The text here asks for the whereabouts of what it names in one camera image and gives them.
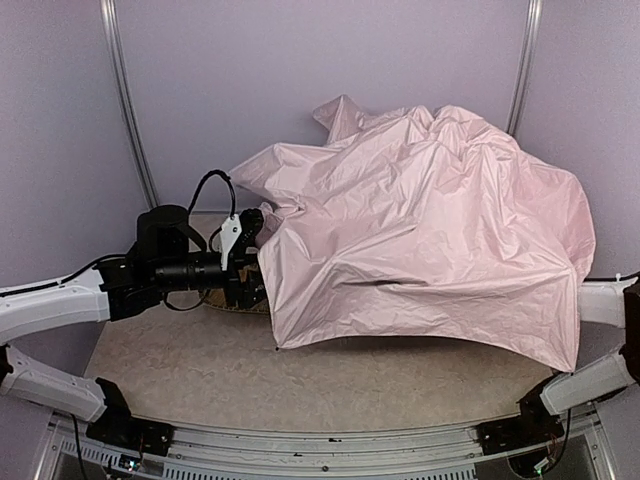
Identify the aluminium corner post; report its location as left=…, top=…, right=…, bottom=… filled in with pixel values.
left=506, top=0, right=544, bottom=138
left=100, top=0, right=159, bottom=208

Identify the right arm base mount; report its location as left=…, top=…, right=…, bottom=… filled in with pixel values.
left=476, top=416, right=565, bottom=456

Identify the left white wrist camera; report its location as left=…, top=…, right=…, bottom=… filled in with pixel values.
left=208, top=214, right=242, bottom=271

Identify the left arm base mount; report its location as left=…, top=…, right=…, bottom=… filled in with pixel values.
left=86, top=417, right=175, bottom=457

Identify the woven bamboo tray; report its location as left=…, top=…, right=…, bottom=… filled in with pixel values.
left=199, top=263, right=270, bottom=316

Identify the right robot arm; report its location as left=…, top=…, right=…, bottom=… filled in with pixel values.
left=518, top=273, right=639, bottom=438

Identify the pink and black umbrella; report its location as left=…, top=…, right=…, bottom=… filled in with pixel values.
left=231, top=96, right=596, bottom=372

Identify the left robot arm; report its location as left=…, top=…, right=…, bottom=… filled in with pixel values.
left=1, top=205, right=266, bottom=424

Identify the left aluminium corner post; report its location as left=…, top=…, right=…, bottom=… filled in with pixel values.
left=100, top=0, right=159, bottom=208

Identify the right aluminium corner post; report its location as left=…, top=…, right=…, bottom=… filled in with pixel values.
left=506, top=0, right=544, bottom=138

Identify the aluminium front rail frame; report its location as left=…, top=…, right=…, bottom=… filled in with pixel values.
left=30, top=404, right=621, bottom=479

